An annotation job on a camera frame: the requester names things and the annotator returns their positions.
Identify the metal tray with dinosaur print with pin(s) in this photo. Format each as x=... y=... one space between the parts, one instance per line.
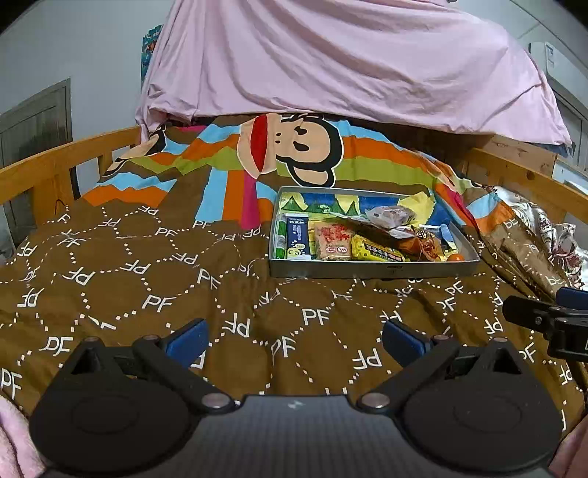
x=367 y=269

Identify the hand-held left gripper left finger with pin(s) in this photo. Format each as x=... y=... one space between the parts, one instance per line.
x=190 y=342

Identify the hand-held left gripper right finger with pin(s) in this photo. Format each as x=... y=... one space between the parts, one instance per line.
x=404 y=342

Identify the rice cracker packet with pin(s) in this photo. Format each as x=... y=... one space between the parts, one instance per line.
x=333 y=241

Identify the blue and white snack packet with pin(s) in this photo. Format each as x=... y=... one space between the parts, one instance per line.
x=298 y=236

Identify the white cabinet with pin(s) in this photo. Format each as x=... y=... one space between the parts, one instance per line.
x=572 y=172

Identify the grey wall panel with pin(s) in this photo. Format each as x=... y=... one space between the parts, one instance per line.
x=32 y=138

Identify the green stick snack packet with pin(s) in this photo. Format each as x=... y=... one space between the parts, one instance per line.
x=280 y=241

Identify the floral satin quilt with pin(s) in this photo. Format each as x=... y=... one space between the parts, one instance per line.
x=556 y=239

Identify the brown snack packet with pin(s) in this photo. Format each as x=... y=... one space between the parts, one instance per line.
x=428 y=243

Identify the yellow snack packet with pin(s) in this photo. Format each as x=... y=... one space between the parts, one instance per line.
x=376 y=249

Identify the brown monkey printed blanket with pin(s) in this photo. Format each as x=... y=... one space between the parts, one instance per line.
x=183 y=285

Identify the orange snack packet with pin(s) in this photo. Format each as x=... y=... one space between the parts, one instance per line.
x=407 y=247

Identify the white and green snack packet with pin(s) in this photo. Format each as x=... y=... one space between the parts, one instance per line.
x=390 y=216

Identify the white air conditioner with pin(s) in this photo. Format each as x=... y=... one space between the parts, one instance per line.
x=562 y=64

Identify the colourful patterned cloth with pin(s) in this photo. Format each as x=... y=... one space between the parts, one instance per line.
x=150 y=48

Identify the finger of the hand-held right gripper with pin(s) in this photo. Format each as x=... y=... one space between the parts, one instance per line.
x=533 y=312
x=572 y=297

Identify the wooden bed rail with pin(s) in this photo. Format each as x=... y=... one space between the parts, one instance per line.
x=50 y=170
x=523 y=177

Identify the pink bed sheet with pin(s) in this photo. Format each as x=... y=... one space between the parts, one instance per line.
x=344 y=59

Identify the clear nut bar packet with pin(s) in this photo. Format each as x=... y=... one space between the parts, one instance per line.
x=374 y=231

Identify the pink fluffy blanket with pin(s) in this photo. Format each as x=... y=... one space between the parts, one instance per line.
x=16 y=436

